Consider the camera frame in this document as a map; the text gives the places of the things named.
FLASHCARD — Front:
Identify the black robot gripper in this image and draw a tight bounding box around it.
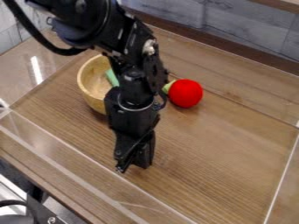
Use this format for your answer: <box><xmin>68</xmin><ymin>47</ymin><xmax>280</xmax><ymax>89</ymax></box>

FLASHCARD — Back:
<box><xmin>104</xmin><ymin>87</ymin><xmax>160</xmax><ymax>173</ymax></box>

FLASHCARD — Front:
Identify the green rectangular stick block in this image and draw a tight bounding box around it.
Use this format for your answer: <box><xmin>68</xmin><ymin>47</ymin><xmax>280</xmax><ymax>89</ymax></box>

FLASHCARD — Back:
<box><xmin>105</xmin><ymin>69</ymin><xmax>119</xmax><ymax>87</ymax></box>

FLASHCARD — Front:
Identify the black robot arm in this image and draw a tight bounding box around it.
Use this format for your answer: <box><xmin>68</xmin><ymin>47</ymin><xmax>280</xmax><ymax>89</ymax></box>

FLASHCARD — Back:
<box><xmin>3</xmin><ymin>0</ymin><xmax>168</xmax><ymax>172</ymax></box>

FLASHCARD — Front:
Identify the light wooden bowl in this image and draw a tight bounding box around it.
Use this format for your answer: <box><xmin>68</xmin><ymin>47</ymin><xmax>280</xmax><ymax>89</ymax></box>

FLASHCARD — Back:
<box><xmin>77</xmin><ymin>54</ymin><xmax>112</xmax><ymax>115</ymax></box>

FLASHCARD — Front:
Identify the red toy strawberry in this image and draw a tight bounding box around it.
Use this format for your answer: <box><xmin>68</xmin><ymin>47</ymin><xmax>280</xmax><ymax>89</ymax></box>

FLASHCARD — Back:
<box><xmin>163</xmin><ymin>79</ymin><xmax>203</xmax><ymax>109</ymax></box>

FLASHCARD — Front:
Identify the black metal table bracket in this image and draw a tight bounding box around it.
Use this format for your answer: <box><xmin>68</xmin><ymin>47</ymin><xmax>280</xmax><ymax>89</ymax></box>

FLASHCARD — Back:
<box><xmin>25</xmin><ymin>186</ymin><xmax>68</xmax><ymax>224</ymax></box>

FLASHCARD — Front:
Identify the black cable under table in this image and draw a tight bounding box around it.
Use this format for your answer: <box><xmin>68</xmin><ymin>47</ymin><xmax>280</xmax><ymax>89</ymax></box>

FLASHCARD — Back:
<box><xmin>0</xmin><ymin>199</ymin><xmax>33</xmax><ymax>224</ymax></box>

